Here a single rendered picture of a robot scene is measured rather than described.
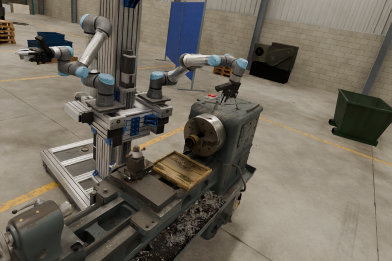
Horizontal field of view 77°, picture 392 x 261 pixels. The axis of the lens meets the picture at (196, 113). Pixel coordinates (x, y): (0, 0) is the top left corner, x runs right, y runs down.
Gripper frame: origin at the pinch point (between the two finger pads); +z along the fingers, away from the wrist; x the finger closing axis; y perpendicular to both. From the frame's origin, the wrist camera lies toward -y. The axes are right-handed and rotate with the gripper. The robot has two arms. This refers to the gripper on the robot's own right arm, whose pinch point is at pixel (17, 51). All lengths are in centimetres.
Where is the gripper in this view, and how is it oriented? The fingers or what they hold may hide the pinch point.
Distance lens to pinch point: 169.4
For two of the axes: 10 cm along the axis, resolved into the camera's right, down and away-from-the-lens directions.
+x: -8.9, -4.0, 2.3
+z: -3.6, 2.9, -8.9
